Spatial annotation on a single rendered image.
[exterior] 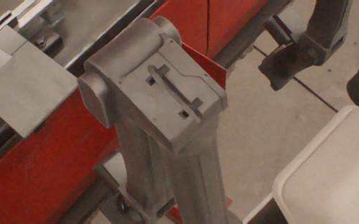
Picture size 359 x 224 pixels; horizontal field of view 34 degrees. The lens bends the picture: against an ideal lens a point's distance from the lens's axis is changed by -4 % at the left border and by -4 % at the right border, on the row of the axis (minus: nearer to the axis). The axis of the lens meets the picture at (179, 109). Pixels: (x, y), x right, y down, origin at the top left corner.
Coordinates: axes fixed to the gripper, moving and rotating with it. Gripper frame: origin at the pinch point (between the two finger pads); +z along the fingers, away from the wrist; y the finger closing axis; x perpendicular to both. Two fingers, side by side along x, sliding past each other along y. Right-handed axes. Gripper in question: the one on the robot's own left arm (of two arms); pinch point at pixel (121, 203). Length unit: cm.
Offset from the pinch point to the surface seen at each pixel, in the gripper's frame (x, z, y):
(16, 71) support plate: -36.4, 18.1, -3.9
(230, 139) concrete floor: 22, 101, -66
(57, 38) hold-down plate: -39, 30, -19
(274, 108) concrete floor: 25, 99, -89
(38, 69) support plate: -33.3, 16.5, -7.8
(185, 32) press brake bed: -20, 61, -62
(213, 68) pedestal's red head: -7, 27, -46
